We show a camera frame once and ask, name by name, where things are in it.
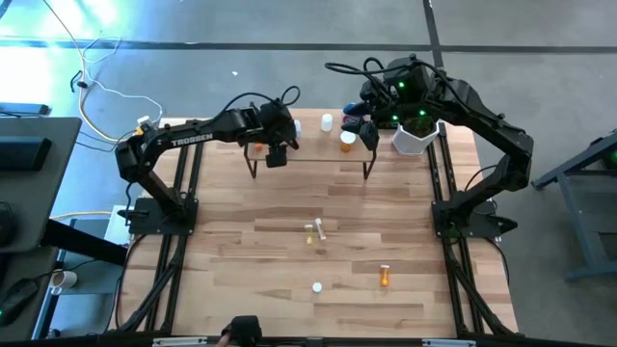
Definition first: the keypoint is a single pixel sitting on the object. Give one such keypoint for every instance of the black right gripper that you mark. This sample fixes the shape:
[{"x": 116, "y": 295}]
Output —
[{"x": 376, "y": 101}]

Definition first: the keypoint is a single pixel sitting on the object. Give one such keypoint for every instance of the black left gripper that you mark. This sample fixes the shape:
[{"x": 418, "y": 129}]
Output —
[{"x": 278, "y": 123}]

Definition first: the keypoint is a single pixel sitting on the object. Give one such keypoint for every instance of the wide amber bottle white cap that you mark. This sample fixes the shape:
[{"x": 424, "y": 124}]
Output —
[{"x": 348, "y": 138}]

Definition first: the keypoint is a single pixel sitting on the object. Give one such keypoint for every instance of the blue cap medicine bottle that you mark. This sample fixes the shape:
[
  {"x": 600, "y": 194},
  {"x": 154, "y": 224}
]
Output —
[{"x": 354, "y": 110}]

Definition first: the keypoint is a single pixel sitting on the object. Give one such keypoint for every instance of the white plastic medicine bottle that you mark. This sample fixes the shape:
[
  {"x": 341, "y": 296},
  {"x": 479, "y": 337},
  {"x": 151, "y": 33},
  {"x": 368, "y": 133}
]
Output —
[{"x": 327, "y": 123}]

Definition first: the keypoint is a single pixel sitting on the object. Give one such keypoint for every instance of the amber pill bottle white cap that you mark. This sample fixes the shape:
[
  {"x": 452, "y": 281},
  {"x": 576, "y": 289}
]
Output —
[{"x": 384, "y": 277}]

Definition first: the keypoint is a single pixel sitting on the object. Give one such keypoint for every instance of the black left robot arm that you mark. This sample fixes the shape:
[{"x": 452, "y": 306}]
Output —
[{"x": 193, "y": 137}]

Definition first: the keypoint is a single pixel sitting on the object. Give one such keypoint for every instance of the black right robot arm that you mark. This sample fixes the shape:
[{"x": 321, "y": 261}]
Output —
[{"x": 482, "y": 115}]

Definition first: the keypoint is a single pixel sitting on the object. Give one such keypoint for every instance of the wooden shelf black metal legs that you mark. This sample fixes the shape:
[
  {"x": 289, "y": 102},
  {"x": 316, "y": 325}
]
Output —
[{"x": 313, "y": 152}]

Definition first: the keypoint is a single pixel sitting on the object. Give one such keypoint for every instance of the white hexagonal planter pot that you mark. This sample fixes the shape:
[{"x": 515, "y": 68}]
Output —
[{"x": 410, "y": 144}]

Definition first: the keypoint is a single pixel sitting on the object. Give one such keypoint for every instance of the green potted plant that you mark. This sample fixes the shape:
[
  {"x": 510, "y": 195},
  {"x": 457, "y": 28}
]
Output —
[{"x": 419, "y": 127}]

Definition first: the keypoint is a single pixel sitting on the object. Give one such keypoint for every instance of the small clear yellow vial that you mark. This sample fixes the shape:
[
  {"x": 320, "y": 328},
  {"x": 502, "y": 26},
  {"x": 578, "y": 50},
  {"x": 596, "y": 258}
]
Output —
[{"x": 309, "y": 236}]

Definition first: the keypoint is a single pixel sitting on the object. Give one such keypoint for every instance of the white power adapter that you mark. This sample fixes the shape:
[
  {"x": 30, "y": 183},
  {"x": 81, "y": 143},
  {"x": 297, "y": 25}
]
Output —
[{"x": 144, "y": 120}]

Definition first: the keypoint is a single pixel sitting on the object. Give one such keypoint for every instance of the yellow plug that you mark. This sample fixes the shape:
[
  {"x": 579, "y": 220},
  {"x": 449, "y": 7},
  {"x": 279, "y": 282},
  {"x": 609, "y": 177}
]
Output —
[{"x": 139, "y": 131}]

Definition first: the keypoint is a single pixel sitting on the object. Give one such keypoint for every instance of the black object bottom edge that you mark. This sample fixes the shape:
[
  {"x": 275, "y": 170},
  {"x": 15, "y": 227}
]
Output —
[{"x": 246, "y": 330}]

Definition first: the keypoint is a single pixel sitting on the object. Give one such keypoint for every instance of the black desk leg bar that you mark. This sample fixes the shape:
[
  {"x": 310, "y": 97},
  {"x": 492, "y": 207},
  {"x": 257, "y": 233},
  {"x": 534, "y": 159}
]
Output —
[{"x": 82, "y": 241}]

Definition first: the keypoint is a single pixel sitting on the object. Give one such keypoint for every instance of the blue-grey metal table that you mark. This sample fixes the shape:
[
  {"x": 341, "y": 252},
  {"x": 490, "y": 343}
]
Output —
[{"x": 573, "y": 221}]

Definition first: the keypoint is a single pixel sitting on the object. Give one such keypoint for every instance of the dark grey desk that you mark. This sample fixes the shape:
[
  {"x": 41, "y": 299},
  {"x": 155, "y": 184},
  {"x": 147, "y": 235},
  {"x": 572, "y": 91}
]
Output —
[
  {"x": 43, "y": 202},
  {"x": 24, "y": 262}
]

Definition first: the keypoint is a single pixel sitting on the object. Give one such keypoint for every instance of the green object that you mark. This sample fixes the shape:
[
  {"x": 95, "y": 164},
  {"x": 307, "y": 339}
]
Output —
[{"x": 613, "y": 159}]

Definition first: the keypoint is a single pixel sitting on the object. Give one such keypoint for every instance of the white paper cup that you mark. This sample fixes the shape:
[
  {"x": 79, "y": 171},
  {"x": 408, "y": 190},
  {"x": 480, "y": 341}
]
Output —
[{"x": 65, "y": 279}]

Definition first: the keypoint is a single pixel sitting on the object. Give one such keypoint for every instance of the black rectangular box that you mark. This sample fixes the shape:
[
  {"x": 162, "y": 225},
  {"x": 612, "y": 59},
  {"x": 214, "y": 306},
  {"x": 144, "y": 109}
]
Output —
[{"x": 24, "y": 154}]

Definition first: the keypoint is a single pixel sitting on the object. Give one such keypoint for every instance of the dark flat device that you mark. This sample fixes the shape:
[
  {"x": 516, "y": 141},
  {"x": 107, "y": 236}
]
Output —
[{"x": 24, "y": 109}]

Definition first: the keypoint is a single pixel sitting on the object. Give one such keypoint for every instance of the black round object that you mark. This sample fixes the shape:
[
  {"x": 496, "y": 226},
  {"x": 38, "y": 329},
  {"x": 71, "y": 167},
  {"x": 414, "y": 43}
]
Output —
[{"x": 7, "y": 224}]

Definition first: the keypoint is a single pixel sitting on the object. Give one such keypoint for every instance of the black computer mouse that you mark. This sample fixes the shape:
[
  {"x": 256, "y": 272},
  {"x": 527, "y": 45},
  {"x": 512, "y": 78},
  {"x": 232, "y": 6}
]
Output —
[{"x": 17, "y": 301}]

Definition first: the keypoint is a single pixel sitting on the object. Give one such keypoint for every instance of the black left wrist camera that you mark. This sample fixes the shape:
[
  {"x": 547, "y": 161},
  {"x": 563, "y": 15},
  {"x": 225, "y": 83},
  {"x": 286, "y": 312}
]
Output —
[{"x": 277, "y": 156}]

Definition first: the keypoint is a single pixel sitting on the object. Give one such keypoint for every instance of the black aluminium table frame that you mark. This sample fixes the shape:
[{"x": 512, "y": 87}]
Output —
[{"x": 432, "y": 168}]

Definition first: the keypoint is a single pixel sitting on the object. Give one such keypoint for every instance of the silver metal bracket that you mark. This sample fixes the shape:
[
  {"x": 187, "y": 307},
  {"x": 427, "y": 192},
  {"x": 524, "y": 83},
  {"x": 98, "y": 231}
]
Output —
[
  {"x": 178, "y": 342},
  {"x": 448, "y": 343}
]

